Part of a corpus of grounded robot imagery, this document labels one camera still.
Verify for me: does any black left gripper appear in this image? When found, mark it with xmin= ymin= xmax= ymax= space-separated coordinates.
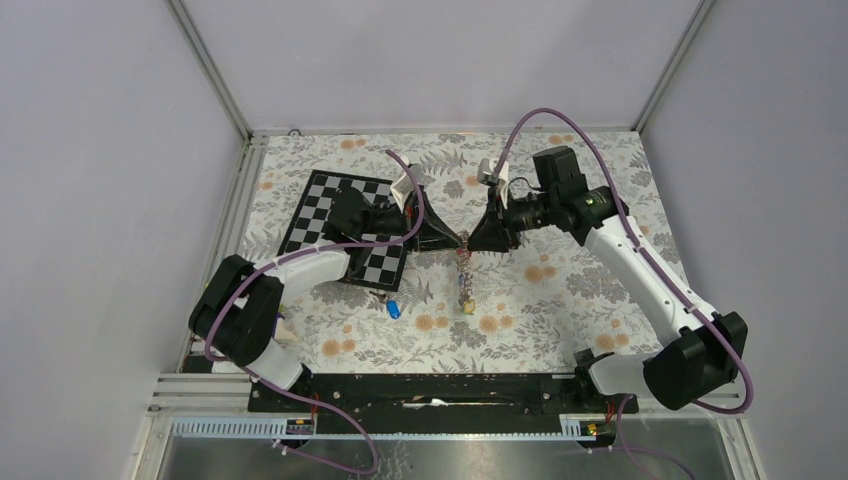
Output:
xmin=357 ymin=189 xmax=463 ymax=255

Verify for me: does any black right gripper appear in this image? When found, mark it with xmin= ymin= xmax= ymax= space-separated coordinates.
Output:
xmin=467 ymin=185 xmax=559 ymax=254

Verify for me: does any metal keyring chain with keys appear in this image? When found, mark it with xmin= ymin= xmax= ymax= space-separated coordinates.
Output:
xmin=455 ymin=230 xmax=478 ymax=315

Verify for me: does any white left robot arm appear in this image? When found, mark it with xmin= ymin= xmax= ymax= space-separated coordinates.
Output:
xmin=188 ymin=187 xmax=463 ymax=411

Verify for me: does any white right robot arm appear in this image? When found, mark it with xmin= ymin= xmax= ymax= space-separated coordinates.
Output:
xmin=467 ymin=146 xmax=748 ymax=412

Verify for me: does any black white checkerboard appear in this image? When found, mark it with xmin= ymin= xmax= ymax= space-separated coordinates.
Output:
xmin=277 ymin=170 xmax=408 ymax=292

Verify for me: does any blue key tag with key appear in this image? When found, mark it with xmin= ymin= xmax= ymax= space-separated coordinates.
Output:
xmin=371 ymin=291 xmax=402 ymax=320

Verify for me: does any floral patterned table mat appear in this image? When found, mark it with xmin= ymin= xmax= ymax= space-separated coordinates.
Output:
xmin=239 ymin=133 xmax=659 ymax=373

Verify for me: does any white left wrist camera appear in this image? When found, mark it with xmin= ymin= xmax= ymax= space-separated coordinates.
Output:
xmin=390 ymin=174 xmax=418 ymax=212

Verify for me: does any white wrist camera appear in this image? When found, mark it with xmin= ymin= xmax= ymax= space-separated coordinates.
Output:
xmin=477 ymin=158 xmax=509 ymax=209
xmin=390 ymin=174 xmax=418 ymax=212

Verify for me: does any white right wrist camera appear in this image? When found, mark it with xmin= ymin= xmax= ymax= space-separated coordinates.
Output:
xmin=477 ymin=158 xmax=509 ymax=209

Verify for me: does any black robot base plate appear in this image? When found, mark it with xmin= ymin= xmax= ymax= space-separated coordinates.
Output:
xmin=247 ymin=373 xmax=639 ymax=434

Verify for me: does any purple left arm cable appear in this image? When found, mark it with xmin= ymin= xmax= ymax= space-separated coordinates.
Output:
xmin=201 ymin=148 xmax=427 ymax=477

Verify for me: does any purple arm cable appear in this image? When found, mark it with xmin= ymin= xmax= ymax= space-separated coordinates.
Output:
xmin=201 ymin=148 xmax=427 ymax=477
xmin=493 ymin=107 xmax=755 ymax=480

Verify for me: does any aluminium frame rail left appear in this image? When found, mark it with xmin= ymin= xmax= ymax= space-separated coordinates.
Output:
xmin=175 ymin=132 xmax=270 ymax=376

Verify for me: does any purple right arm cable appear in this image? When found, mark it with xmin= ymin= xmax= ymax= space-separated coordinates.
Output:
xmin=493 ymin=107 xmax=755 ymax=480

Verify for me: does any grey slotted cable duct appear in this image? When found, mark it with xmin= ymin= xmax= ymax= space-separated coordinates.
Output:
xmin=172 ymin=415 xmax=597 ymax=441

